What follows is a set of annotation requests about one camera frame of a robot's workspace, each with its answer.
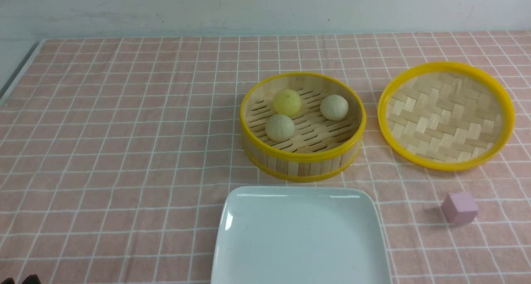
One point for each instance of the beige steamed bun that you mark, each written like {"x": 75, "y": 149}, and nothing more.
{"x": 279, "y": 128}
{"x": 334, "y": 107}

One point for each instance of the yellow steamed bun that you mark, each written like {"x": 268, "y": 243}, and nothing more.
{"x": 287, "y": 102}

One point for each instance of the white square plate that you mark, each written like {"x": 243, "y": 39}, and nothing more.
{"x": 299, "y": 235}

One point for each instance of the yellow-rimmed bamboo steamer basket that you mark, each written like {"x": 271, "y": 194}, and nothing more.
{"x": 319, "y": 148}

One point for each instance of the pink checkered tablecloth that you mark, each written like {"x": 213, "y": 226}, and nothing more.
{"x": 117, "y": 155}

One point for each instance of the yellow-rimmed woven steamer lid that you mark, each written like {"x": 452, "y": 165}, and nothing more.
{"x": 446, "y": 116}

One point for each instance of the pink cube block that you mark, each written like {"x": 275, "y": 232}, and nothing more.
{"x": 460, "y": 208}

